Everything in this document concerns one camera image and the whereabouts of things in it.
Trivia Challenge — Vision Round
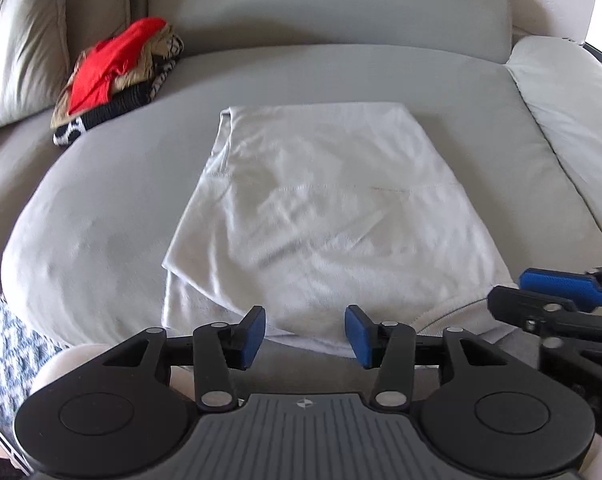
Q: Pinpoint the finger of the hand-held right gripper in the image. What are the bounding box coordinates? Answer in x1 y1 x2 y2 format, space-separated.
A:
487 286 602 341
520 267 602 311

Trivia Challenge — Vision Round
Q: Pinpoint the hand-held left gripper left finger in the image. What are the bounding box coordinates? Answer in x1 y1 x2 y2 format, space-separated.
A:
101 305 268 409

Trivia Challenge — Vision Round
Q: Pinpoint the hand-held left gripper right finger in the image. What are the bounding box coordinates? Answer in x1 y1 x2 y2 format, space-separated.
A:
345 305 512 409

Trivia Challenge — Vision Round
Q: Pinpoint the white sweatshirt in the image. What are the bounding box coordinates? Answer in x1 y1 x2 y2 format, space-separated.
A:
162 102 516 359

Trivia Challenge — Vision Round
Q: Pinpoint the pile of red patterned clothes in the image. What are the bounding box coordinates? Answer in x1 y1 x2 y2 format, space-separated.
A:
52 54 180 147

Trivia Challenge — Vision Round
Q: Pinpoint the pile of folded clothes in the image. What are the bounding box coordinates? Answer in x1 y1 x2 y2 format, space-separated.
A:
51 27 186 129

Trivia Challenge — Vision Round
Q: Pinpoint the grey sofa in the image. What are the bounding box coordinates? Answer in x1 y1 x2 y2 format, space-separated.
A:
0 0 602 396

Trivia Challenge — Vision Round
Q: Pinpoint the blue white patterned rug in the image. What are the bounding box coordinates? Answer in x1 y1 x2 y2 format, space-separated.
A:
0 299 64 413

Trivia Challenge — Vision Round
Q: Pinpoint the red folded garment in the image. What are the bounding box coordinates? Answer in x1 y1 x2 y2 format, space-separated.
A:
68 17 168 116

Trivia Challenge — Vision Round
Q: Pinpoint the grey sofa back cushion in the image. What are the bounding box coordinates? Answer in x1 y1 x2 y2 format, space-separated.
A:
180 0 512 64

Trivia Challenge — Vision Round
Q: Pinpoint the grey throw pillow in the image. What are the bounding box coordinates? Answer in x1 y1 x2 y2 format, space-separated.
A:
0 0 72 129

